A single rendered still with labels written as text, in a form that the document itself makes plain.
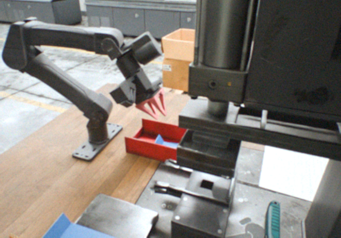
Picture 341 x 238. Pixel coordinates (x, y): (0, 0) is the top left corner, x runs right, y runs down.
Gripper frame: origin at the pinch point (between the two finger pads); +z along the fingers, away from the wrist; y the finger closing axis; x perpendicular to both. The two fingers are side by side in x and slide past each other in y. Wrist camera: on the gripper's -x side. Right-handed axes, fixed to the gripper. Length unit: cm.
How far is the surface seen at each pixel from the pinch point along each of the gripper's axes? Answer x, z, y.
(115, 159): -11.1, 4.1, -15.1
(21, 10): 459, -259, -535
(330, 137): -19.7, 7.9, 40.3
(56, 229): -37.9, 1.9, -9.9
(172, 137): 4.7, 10.5, -4.6
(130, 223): -30.1, 10.5, -0.6
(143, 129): 4.5, 4.1, -13.0
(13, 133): 73, -16, -215
